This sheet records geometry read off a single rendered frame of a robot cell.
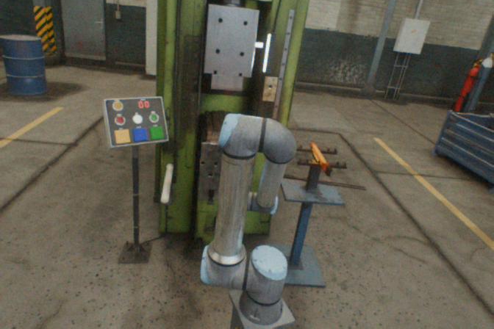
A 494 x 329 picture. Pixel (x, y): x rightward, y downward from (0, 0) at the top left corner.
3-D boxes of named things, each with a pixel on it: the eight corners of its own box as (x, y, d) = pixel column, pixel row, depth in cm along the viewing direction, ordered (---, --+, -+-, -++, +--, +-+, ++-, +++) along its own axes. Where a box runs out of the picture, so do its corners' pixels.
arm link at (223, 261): (240, 298, 130) (267, 128, 98) (197, 291, 130) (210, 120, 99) (243, 269, 144) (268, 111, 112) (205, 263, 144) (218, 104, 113)
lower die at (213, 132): (235, 141, 223) (237, 130, 220) (206, 139, 220) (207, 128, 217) (230, 120, 261) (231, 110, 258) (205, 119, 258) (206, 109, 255)
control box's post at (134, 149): (139, 254, 239) (137, 117, 198) (133, 254, 239) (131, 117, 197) (140, 250, 243) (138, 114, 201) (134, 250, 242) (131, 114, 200)
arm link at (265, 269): (282, 306, 129) (290, 273, 122) (240, 299, 130) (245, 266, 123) (281, 277, 143) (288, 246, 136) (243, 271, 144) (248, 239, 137)
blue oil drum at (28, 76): (37, 96, 534) (29, 41, 499) (-1, 92, 529) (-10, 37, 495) (54, 88, 588) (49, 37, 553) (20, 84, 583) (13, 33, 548)
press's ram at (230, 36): (264, 78, 208) (273, 12, 192) (203, 73, 202) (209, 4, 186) (253, 66, 246) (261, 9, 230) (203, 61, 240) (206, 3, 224)
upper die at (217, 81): (241, 91, 209) (243, 76, 206) (210, 88, 206) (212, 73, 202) (234, 77, 248) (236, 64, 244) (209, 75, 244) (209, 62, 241)
